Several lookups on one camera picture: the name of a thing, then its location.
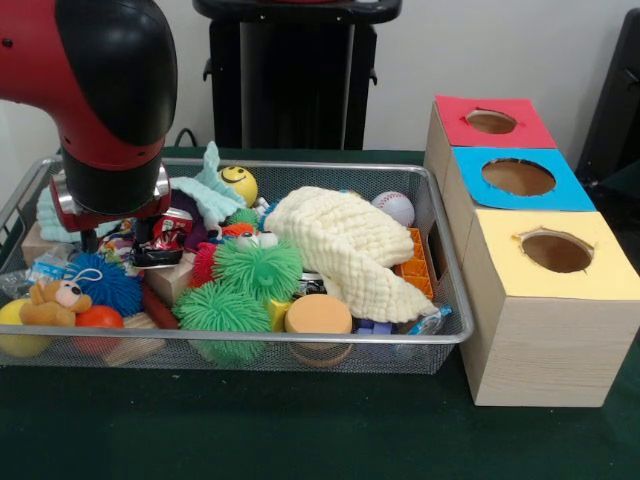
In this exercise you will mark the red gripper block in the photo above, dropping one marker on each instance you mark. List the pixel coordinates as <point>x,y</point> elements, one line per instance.
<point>100,222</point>

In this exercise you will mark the colourful patterned fabric bundle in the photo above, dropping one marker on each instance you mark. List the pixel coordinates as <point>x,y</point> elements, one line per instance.
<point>112,246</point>

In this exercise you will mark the cream yellow waffle cloth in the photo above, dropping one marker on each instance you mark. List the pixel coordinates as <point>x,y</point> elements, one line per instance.
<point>350,240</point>

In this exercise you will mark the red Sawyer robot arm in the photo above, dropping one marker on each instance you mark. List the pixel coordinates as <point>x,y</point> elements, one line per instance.
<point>100,75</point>

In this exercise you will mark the wooden box with three holes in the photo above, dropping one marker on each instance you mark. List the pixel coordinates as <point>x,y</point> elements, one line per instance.
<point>550,350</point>

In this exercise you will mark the blue spiky rubber ball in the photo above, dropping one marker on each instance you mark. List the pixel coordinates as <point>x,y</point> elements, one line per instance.
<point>110,285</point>

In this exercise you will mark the black drink can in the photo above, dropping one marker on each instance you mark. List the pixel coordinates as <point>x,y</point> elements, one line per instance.
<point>170,230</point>

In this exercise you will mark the small brown teddy bear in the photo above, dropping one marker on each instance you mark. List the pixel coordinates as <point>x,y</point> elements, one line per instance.
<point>50,310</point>

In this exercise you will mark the mint green waffle cloth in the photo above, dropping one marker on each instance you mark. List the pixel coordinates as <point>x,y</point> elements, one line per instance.
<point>205,189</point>

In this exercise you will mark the green spiky rubber ball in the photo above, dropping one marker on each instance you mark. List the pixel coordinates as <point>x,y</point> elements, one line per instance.
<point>220,307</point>

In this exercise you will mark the yellow smiley ball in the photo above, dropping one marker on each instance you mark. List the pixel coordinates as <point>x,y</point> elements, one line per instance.
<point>239,182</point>

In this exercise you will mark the green spiky ball with eyes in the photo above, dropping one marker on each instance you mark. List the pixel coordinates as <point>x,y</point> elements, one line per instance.
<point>260,267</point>

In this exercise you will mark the tan toy burger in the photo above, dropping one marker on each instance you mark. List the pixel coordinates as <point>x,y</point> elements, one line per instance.
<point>317,315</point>

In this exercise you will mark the white baseball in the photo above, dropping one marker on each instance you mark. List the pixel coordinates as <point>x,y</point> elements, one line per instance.
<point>397,209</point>

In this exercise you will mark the black monitor on stand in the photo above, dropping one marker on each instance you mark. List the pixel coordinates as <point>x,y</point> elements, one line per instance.
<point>615,125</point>

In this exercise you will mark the dark green side tablecloth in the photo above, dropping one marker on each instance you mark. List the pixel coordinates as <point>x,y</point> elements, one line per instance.
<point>627,180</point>

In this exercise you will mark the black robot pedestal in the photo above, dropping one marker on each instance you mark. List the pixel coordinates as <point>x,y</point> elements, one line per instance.
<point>280,100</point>

